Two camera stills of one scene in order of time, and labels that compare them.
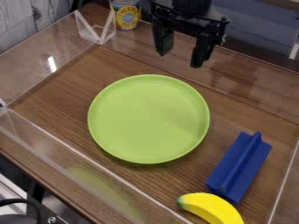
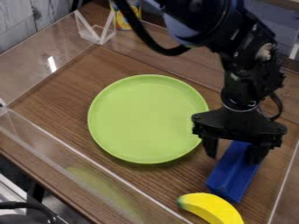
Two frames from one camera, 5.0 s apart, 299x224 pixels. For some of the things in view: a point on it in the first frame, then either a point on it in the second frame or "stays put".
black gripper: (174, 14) to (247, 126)
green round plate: (148, 119) stays put
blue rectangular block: (236, 170) stays put
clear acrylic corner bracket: (96, 33) stays put
